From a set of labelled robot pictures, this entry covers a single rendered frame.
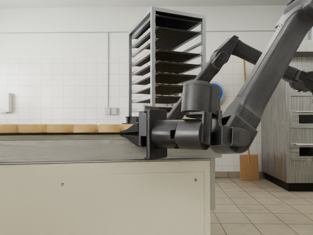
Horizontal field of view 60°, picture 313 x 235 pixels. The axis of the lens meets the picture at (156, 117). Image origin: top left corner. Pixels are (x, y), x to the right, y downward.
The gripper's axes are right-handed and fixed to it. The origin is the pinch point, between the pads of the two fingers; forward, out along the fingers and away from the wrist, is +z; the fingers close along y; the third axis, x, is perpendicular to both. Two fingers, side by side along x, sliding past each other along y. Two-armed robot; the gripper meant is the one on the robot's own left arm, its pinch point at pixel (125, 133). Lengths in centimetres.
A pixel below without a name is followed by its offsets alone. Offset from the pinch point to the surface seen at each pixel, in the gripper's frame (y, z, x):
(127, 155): 5.2, 1.1, 2.2
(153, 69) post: -45, 77, 121
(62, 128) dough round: -1.1, 10.7, -8.5
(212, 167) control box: 9.1, -12.2, 20.3
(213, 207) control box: 19.6, -12.3, 20.5
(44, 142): 2.0, 14.4, -10.5
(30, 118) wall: -17, 415, 226
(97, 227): 20.9, 5.3, -3.2
